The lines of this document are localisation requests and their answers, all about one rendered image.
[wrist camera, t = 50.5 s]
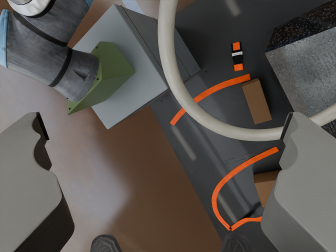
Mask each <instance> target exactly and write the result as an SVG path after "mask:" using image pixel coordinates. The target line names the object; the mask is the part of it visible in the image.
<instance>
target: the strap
mask: <svg viewBox="0 0 336 252"><path fill-rule="evenodd" d="M250 79H251V78H250V74H246V75H243V76H239V77H236V78H233V79H230V80H227V81H224V82H221V83H219V84H217V85H215V86H213V87H211V88H209V89H207V90H206V91H204V92H202V93H201V94H199V95H198V96H197V97H195V98H194V100H195V102H196V103H198V102H199V101H201V100H202V99H204V98H205V97H207V96H208V95H210V94H212V93H214V92H216V91H218V90H220V89H223V88H225V87H228V86H231V85H235V84H238V83H241V82H245V81H248V80H250ZM185 112H186V111H185V110H184V108H182V109H181V110H180V111H179V112H178V113H177V114H176V115H175V116H174V118H173V119H172V120H171V122H170V123H171V124H172V125H173V126H174V125H175V124H176V122H177V121H178V120H179V118H180V117H181V116H182V115H183V114H184V113H185ZM278 151H279V150H278V149H277V147H276V146H275V147H273V148H271V149H269V150H267V151H265V152H263V153H261V154H258V155H256V156H254V157H252V158H250V159H249V160H247V161H245V162H244V163H242V164H240V165H239V166H238V167H236V168H235V169H233V170H232V171H231V172H230V173H228V174H227V175H226V176H225V177H224V178H223V179H222V180H221V181H220V182H219V183H218V185H217V186H216V187H215V189H214V191H213V194H212V200H211V201H212V208H213V211H214V213H215V215H216V217H217V218H218V220H219V221H220V222H221V223H222V224H223V225H224V226H225V227H226V228H227V229H228V230H231V231H233V230H235V229H236V228H238V227H239V226H241V225H242V224H244V223H246V222H250V221H254V222H261V220H262V216H261V217H256V218H250V217H247V218H243V219H241V220H240V221H238V222H236V223H235V224H234V225H232V226H229V225H228V224H227V223H226V222H225V221H224V219H223V218H222V217H221V215H220V213H219V211H218V208H217V196H218V193H219V191H220V189H221V188H222V186H223V185H224V184H225V183H226V182H227V181H228V180H229V179H231V178H232V177H233V176H234V175H236V174H237V173H238V172H240V171H241V170H243V169H244V168H246V167H247V166H249V165H251V164H253V163H255V162H257V161H259V160H261V159H263V158H265V157H267V156H269V155H272V154H274V153H276V152H278Z"/></svg>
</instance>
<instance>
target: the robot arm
mask: <svg viewBox="0 0 336 252"><path fill-rule="evenodd" d="M7 1H8V3H9V4H10V6H11V7H12V8H13V9H14V10H13V12H10V11H9V10H6V9H3V10H2V12H1V15H0V65H2V66H4V67H5V68H8V69H10V70H12V71H15V72H17V73H19V74H22V75H24V76H26V77H29V78H31V79H33V80H36V81H38V82H40V83H43V84H45V85H47V86H50V87H52V88H54V89H56V90H57V91H58V92H59V93H60V94H61V95H62V96H64V97H65V98H66V99H67V100H68V101H71V102H73V103H77V102H79V101H80V100H81V99H82V98H83V97H84V96H85V95H86V94H87V93H88V91H89V90H90V88H91V86H92V85H93V83H94V80H95V78H96V75H97V72H98V68H99V60H98V58H97V57H96V56H94V55H93V54H91V53H87V52H83V51H78V50H74V49H72V48H70V47H69V46H67V45H68V43H69V41H70V40H71V38H72V36H73V35H74V33H75V32H76V30H77V28H78V27H79V25H80V23H81V22H82V20H83V18H84V17H85V15H86V13H87V12H88V10H89V9H90V6H91V4H92V2H93V0H7ZM280 139H282V140H283V142H284V144H285V149H284V151H283V154H282V156H281V158H280V161H279V165H280V167H281V168H282V170H281V171H280V172H279V173H278V176H277V178H276V180H275V183H274V185H273V187H272V190H271V192H270V194H269V197H268V199H267V201H266V204H265V207H264V211H263V215H262V218H261V222H260V225H261V229H262V231H263V233H264V234H265V235H266V236H267V238H268V239H269V240H270V241H271V243H272V244H273V245H274V246H275V247H276V249H277V250H278V252H336V138H335V137H333V136H332V135H331V134H329V133H328V132H327V131H325V130H324V129H323V128H321V127H320V126H319V125H317V124H316V123H315V122H313V121H312V120H311V119H309V118H308V117H307V116H305V115H304V114H302V113H300V112H291V111H290V112H289V113H288V115H287V117H286V120H285V123H284V126H283V130H282V133H281V136H280ZM48 140H50V139H49V136H48V133H47V131H46V128H45V125H44V122H43V119H42V117H41V114H40V112H29V113H27V114H25V115H24V116H22V117H21V118H20V119H18V120H17V121H16V122H15V123H13V124H12V125H11V126H9V127H8V128H7V129H5V130H4V131H3V132H1V133H0V252H60V251H61V250H62V248H63V247H64V246H65V244H66V243H67V242H68V240H69V239H70V238H71V236H72V235H73V233H74V230H75V224H74V221H73V218H72V215H71V212H70V209H69V206H68V204H67V201H66V199H65V197H64V194H63V192H62V189H61V187H60V184H59V182H58V179H57V177H56V175H55V174H54V173H53V172H51V171H49V170H50V168H51V167H52V163H51V160H50V158H49V155H48V153H47V150H46V148H45V144H46V142H47V141H48ZM90 252H122V250H121V248H120V246H119V244H118V242H117V240H116V238H115V237H114V236H113V235H108V234H101V235H98V236H97V237H95V238H94V240H93V241H92V243H91V248H90ZM219 252H252V250H251V246H250V242H249V239H248V238H247V237H246V236H245V235H244V234H243V233H240V232H233V233H228V234H227V235H226V236H225V238H224V241H223V243H222V246H221V248H220V251H219Z"/></svg>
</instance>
